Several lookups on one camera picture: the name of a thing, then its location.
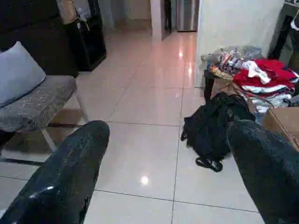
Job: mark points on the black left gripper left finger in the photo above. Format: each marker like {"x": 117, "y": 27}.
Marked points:
{"x": 60, "y": 182}

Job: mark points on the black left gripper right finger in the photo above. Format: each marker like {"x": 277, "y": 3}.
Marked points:
{"x": 271, "y": 177}

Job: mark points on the brown cardboard box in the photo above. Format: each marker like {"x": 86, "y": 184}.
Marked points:
{"x": 285, "y": 121}

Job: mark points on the black backpack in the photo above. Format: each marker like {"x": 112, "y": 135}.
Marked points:
{"x": 210, "y": 126}

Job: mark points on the red and white clothes pile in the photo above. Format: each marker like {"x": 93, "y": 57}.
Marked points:
{"x": 266, "y": 74}

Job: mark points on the grey cushion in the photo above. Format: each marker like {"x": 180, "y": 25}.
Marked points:
{"x": 18, "y": 70}

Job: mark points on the clear plastic bag of goods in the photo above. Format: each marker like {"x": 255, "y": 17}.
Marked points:
{"x": 229, "y": 58}

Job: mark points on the black cabinet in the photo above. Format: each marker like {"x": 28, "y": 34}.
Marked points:
{"x": 88, "y": 44}

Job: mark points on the stainless steel fridge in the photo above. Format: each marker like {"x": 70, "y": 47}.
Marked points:
{"x": 187, "y": 14}

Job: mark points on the grey upholstered metal-frame chair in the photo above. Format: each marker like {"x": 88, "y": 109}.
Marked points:
{"x": 37, "y": 102}

